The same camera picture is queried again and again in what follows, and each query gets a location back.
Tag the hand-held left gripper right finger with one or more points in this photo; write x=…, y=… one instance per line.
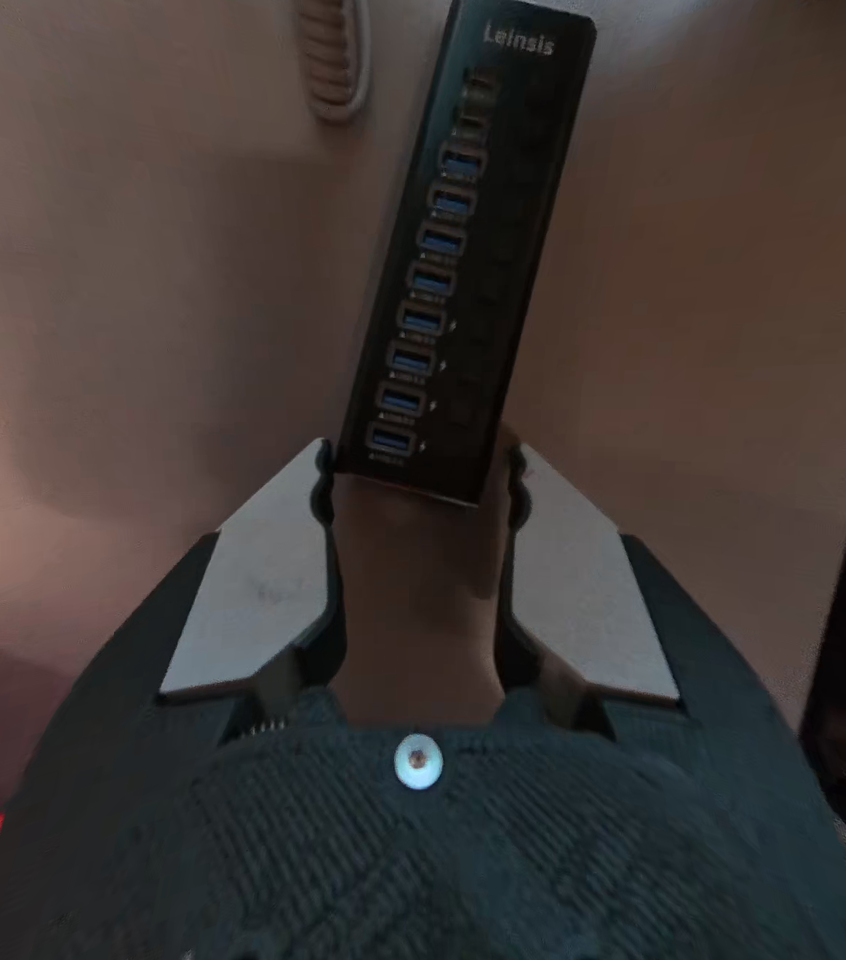
x=580, y=592

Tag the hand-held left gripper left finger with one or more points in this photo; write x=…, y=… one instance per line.
x=265, y=592

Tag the black USB hub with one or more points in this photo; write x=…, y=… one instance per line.
x=513, y=225

